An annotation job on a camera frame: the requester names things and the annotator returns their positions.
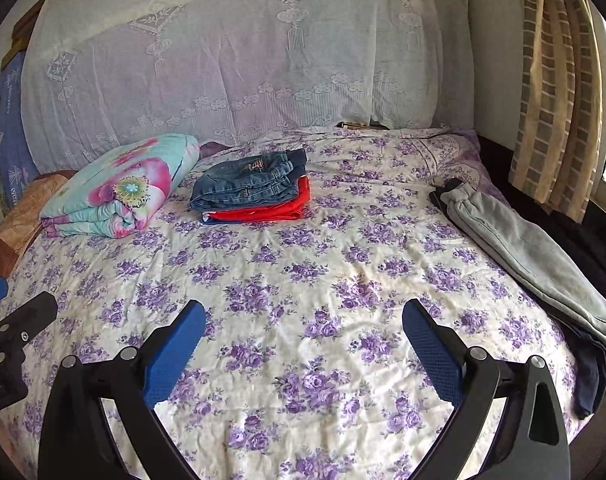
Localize blue denim jeans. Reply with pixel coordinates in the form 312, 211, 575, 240
189, 148, 307, 212

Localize brown pillow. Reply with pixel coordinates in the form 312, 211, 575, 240
0, 170, 76, 278

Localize blue patterned pillow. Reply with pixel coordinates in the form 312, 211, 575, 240
0, 51, 39, 208

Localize floral folded quilt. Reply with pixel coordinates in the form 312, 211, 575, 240
39, 133, 200, 238

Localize grey sweatpants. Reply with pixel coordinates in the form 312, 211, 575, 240
431, 179, 606, 347

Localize purple floral bed sheet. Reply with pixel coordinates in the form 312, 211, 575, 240
0, 130, 583, 479

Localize beige checked curtain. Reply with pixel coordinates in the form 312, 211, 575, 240
509, 0, 603, 222

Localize red folded garment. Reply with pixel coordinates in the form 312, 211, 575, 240
201, 176, 311, 223

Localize white lace headboard cover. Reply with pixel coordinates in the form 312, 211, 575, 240
21, 0, 474, 172

